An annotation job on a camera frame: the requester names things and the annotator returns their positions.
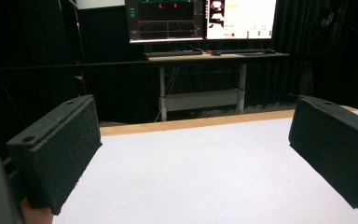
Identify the black horizontal bar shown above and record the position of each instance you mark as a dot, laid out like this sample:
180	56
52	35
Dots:
68	65

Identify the black computer mouse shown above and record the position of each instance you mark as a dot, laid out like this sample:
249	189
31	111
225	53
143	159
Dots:
216	53

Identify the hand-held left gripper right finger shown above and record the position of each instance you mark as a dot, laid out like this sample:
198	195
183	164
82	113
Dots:
335	146

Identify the black keyboard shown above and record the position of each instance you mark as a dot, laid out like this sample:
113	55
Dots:
172	53

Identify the wooden desk with white legs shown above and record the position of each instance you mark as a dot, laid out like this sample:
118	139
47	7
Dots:
200	93

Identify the computer monitor with dark screen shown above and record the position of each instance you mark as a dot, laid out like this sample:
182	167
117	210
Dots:
166	20

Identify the black curtain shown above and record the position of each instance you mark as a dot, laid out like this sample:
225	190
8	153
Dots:
295	49

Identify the computer monitor with white screen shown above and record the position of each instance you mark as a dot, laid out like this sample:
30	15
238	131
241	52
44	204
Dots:
241	19

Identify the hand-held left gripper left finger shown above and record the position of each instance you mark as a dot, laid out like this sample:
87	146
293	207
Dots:
59	149

